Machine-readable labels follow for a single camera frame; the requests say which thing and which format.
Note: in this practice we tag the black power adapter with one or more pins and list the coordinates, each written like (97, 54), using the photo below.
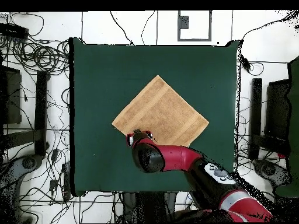
(55, 155)
(53, 185)

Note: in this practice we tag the black wheeled base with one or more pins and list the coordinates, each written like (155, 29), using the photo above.
(268, 169)
(29, 162)

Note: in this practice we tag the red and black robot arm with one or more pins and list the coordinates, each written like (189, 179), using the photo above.
(179, 158)

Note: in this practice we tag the dark green cloth pile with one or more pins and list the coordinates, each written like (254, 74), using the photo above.
(294, 116)

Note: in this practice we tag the dark grey floor box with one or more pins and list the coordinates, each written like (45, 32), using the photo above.
(184, 22)

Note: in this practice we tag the grey square floor frame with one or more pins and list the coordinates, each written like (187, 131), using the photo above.
(178, 35)

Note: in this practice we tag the tan terry towel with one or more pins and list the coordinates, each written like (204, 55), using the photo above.
(161, 109)

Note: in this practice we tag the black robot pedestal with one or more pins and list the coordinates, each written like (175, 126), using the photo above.
(149, 207)

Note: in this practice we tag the black power strip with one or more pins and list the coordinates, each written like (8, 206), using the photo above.
(14, 30)

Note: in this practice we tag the dark green table cloth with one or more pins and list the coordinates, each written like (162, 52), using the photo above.
(98, 81)

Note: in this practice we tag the black floor beam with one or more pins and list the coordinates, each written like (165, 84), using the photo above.
(256, 105)
(41, 105)

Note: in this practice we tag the black plug adapter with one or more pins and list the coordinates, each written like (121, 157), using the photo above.
(245, 63)

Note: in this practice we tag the dark flat box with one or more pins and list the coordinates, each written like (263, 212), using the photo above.
(278, 109)
(12, 98)

